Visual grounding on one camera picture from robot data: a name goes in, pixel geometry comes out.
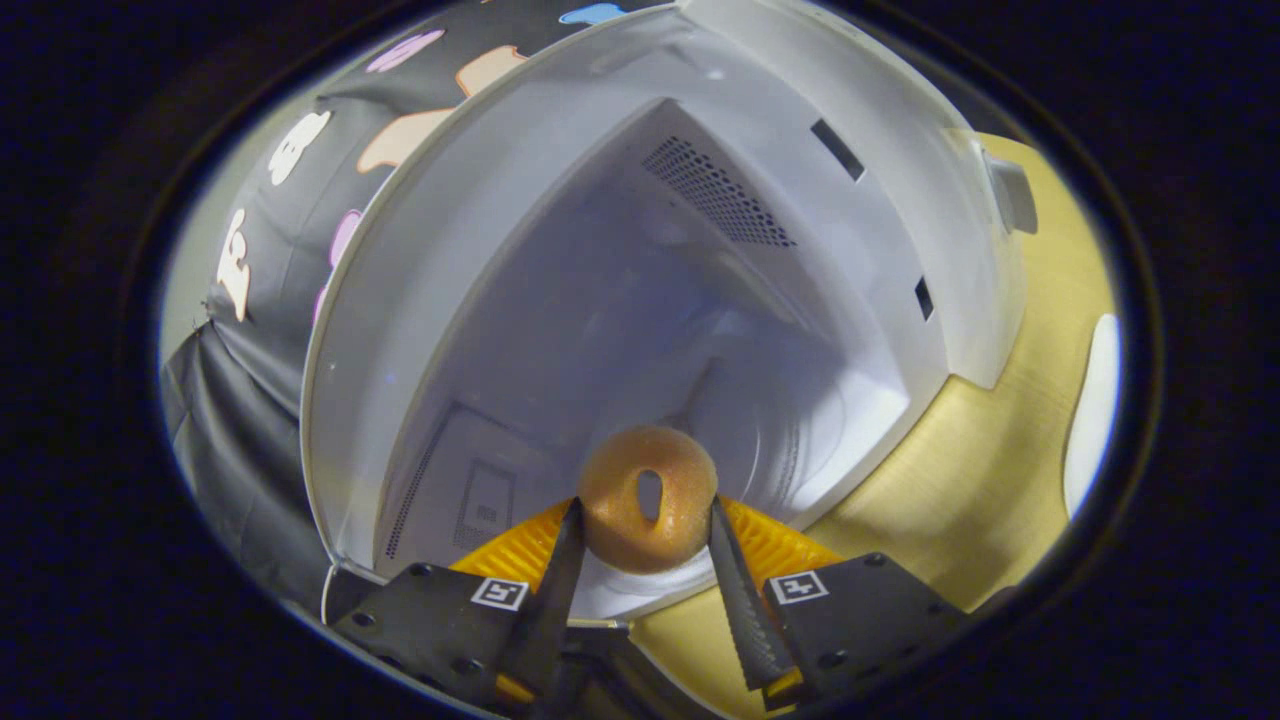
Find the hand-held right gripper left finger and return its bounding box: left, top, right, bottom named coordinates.
left=335, top=497, right=591, bottom=716

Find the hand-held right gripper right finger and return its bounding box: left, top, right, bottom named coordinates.
left=708, top=495, right=966, bottom=701

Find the brown donut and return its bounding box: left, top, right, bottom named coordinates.
left=577, top=427, right=719, bottom=575

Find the white microwave oven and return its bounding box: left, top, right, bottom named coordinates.
left=300, top=0, right=1041, bottom=621

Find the white square plate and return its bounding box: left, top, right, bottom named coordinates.
left=1063, top=314, right=1121, bottom=519

